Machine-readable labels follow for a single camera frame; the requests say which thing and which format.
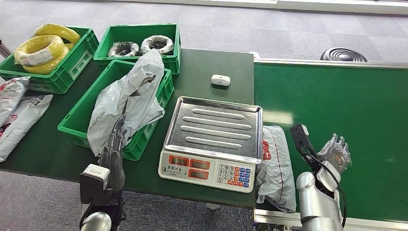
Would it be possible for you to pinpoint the pale grey mailer bag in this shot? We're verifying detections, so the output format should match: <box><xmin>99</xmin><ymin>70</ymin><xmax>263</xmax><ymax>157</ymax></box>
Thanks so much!
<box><xmin>87</xmin><ymin>49</ymin><xmax>166</xmax><ymax>157</ymax></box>

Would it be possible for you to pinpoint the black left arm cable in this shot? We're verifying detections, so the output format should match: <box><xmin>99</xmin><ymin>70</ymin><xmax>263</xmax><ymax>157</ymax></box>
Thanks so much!
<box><xmin>79</xmin><ymin>203</ymin><xmax>94</xmax><ymax>230</ymax></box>

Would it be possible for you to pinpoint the black round ribbed disc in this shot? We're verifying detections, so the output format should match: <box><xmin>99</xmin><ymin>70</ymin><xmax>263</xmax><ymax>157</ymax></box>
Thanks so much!
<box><xmin>320</xmin><ymin>47</ymin><xmax>368</xmax><ymax>62</ymax></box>

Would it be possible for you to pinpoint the small white plastic case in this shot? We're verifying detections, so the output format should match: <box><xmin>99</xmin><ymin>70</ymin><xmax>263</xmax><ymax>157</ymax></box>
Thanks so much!
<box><xmin>211</xmin><ymin>74</ymin><xmax>231</xmax><ymax>87</ymax></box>

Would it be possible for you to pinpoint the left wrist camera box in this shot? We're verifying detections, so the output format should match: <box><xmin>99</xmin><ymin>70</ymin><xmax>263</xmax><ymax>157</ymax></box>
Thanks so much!
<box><xmin>79</xmin><ymin>164</ymin><xmax>111</xmax><ymax>205</ymax></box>

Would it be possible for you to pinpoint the green crate with yellow coils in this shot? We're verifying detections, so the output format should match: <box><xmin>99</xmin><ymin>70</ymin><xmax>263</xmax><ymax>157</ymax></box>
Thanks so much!
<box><xmin>0</xmin><ymin>26</ymin><xmax>100</xmax><ymax>95</ymax></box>

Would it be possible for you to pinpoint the green crate with black coils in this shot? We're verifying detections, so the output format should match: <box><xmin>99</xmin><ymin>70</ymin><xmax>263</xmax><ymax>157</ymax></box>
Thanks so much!
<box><xmin>93</xmin><ymin>23</ymin><xmax>182</xmax><ymax>76</ymax></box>

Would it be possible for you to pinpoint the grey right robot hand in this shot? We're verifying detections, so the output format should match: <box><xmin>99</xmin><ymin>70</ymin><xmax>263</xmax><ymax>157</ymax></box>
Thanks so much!
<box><xmin>317</xmin><ymin>133</ymin><xmax>353</xmax><ymax>175</ymax></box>

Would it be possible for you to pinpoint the grey mailer bag red print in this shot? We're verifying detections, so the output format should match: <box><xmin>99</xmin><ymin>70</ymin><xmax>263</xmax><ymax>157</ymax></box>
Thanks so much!
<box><xmin>255</xmin><ymin>125</ymin><xmax>297</xmax><ymax>214</ymax></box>

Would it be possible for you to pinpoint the black cable coil plastic-wrapped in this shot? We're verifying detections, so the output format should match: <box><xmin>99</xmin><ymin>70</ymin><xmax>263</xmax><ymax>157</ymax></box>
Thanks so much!
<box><xmin>107</xmin><ymin>41</ymin><xmax>141</xmax><ymax>58</ymax></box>
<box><xmin>140</xmin><ymin>35</ymin><xmax>175</xmax><ymax>55</ymax></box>

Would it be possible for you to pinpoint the dark green table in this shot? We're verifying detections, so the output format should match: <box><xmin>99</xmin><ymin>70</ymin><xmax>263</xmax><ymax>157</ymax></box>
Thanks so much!
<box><xmin>0</xmin><ymin>48</ymin><xmax>257</xmax><ymax>209</ymax></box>

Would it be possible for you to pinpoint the yellow cable coil white label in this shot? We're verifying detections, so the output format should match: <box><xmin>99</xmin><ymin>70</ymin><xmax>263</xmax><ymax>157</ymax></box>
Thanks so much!
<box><xmin>14</xmin><ymin>34</ymin><xmax>65</xmax><ymax>66</ymax></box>

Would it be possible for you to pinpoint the green plastic delivery crate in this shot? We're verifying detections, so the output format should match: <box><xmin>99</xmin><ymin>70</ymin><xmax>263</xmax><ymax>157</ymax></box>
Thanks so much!
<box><xmin>57</xmin><ymin>59</ymin><xmax>175</xmax><ymax>162</ymax></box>

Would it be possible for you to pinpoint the electronic weighing scale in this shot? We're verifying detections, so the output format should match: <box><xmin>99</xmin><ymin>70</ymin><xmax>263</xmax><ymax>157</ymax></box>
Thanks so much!
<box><xmin>158</xmin><ymin>96</ymin><xmax>264</xmax><ymax>194</ymax></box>

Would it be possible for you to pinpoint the grey metal bar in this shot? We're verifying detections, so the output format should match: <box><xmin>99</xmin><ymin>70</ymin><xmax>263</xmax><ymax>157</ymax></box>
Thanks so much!
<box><xmin>0</xmin><ymin>39</ymin><xmax>12</xmax><ymax>59</ymax></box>

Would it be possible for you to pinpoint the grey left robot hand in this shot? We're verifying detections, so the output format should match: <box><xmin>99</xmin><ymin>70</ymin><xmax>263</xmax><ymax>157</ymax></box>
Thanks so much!
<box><xmin>98</xmin><ymin>115</ymin><xmax>128</xmax><ymax>192</ymax></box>

